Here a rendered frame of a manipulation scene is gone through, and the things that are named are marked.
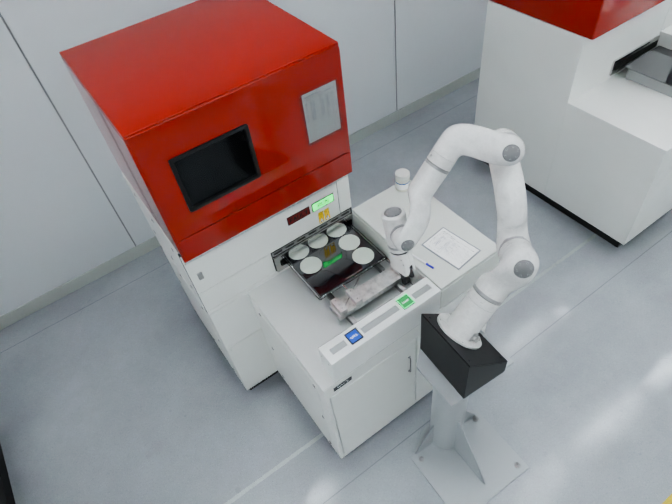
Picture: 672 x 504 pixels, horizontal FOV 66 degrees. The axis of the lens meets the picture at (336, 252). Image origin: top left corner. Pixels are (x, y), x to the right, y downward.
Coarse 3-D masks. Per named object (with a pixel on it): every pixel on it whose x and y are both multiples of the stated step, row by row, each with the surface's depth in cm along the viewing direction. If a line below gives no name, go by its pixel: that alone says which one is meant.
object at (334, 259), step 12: (348, 228) 250; (336, 240) 246; (360, 240) 245; (312, 252) 243; (324, 252) 242; (336, 252) 241; (348, 252) 240; (324, 264) 237; (336, 264) 237; (348, 264) 236; (360, 264) 235; (312, 276) 233; (324, 276) 233; (336, 276) 232; (348, 276) 231; (324, 288) 228
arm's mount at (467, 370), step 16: (432, 320) 194; (432, 336) 195; (448, 336) 189; (480, 336) 204; (432, 352) 203; (448, 352) 188; (464, 352) 185; (480, 352) 191; (496, 352) 198; (448, 368) 196; (464, 368) 182; (480, 368) 185; (496, 368) 195; (464, 384) 189; (480, 384) 196
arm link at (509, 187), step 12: (504, 132) 165; (492, 168) 176; (504, 168) 173; (516, 168) 173; (492, 180) 176; (504, 180) 172; (516, 180) 171; (504, 192) 171; (516, 192) 170; (504, 204) 173; (516, 204) 171; (504, 216) 175; (516, 216) 173; (504, 228) 181; (516, 228) 180; (504, 240) 184; (528, 240) 184
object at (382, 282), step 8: (384, 272) 233; (392, 272) 233; (376, 280) 231; (384, 280) 230; (392, 280) 230; (400, 280) 231; (360, 288) 229; (368, 288) 228; (376, 288) 228; (384, 288) 227; (344, 296) 227; (368, 296) 225; (376, 296) 227; (344, 304) 224; (352, 304) 223; (360, 304) 223; (336, 312) 221; (352, 312) 223
